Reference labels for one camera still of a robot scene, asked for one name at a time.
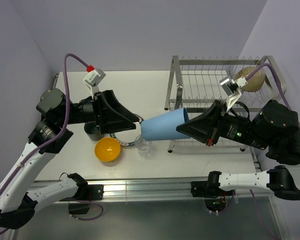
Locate blue plastic cup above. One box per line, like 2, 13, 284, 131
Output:
140, 108, 190, 141

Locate beige floral ceramic bowl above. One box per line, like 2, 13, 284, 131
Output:
235, 66, 266, 92

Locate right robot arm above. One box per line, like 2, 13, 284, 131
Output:
176, 100, 300, 201

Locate white plate green rim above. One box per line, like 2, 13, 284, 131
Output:
109, 113, 144, 148

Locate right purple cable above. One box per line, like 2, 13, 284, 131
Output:
244, 62, 293, 111

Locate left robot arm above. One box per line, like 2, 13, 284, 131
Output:
0, 88, 140, 230

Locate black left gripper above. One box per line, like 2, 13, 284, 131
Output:
59, 89, 139, 134

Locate stainless steel dish rack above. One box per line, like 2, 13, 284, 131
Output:
164, 55, 288, 154

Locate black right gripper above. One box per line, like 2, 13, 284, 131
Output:
173, 97, 266, 148

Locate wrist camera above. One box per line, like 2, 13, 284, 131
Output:
219, 75, 247, 112
83, 65, 106, 97

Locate aluminium mounting rail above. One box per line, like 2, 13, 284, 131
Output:
27, 180, 277, 205

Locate dark green mug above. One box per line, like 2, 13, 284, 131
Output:
84, 122, 104, 142

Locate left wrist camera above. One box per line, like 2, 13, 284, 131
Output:
83, 65, 106, 97

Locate orange plastic bowl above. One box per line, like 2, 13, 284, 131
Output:
94, 137, 121, 162

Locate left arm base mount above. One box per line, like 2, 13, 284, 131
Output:
87, 184, 104, 201

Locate clear glass cup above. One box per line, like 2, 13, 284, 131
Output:
134, 135, 152, 156

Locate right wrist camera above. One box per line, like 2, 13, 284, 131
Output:
219, 75, 247, 112

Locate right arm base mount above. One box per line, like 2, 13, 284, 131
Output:
190, 181, 236, 199

